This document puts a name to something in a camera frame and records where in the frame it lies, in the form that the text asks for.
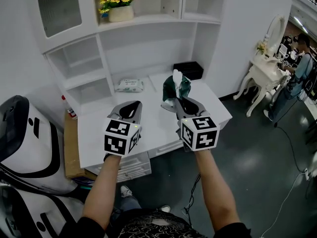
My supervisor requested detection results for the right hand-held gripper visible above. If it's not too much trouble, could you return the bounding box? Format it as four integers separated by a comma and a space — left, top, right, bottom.
160, 97, 220, 153

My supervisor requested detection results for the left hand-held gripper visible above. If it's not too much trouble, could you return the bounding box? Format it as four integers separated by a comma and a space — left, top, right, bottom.
103, 100, 144, 157

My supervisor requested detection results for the green pack of tissues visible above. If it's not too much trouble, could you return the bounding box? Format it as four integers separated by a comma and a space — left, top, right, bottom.
162, 69, 192, 107

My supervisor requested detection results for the white shelf unit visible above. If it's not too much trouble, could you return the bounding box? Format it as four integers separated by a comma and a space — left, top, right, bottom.
26, 0, 233, 183

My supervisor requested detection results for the person's right forearm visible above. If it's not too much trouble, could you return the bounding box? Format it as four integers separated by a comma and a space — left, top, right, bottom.
194, 148, 241, 233

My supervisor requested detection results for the person's left forearm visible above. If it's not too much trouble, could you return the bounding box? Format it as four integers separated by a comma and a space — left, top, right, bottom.
81, 153, 122, 234

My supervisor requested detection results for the white wet wipes pack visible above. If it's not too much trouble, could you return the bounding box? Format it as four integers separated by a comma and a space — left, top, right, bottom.
114, 78, 145, 93

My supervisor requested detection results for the black ribbed box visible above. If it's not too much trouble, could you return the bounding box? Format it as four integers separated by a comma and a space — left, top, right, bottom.
173, 61, 205, 80

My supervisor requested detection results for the brown cardboard box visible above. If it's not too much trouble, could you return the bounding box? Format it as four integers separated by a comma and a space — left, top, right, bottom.
63, 110, 98, 181

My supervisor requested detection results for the white bottle with red label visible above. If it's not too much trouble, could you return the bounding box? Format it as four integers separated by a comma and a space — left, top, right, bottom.
61, 95, 78, 120

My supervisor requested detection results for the person's left white shoe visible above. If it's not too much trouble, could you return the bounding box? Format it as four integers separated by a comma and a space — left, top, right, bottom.
120, 185, 133, 198

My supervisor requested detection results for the person's jeans leg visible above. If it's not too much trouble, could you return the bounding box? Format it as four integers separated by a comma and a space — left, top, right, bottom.
110, 194, 142, 217

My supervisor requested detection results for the white and black robot shell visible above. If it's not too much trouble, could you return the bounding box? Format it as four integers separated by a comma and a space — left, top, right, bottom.
0, 184, 86, 238
0, 95, 80, 196

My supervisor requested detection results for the person's black patterned shirt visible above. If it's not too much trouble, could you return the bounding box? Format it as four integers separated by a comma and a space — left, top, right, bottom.
60, 208, 252, 238

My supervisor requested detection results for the white dressing table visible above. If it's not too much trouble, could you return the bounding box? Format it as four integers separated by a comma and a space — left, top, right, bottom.
232, 58, 291, 118

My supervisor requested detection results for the white flower pot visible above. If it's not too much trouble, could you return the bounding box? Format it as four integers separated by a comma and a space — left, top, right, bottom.
107, 5, 135, 23

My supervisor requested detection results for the small pale flower bunch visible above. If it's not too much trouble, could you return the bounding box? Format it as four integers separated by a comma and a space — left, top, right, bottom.
256, 40, 269, 56

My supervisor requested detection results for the white oval mirror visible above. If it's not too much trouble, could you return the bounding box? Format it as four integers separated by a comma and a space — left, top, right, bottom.
265, 14, 287, 57

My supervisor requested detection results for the thin black floor cable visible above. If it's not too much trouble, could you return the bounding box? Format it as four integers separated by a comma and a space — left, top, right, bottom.
273, 121, 308, 174

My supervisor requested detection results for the white floor cable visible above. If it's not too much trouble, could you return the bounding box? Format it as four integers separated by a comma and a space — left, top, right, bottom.
257, 169, 309, 238

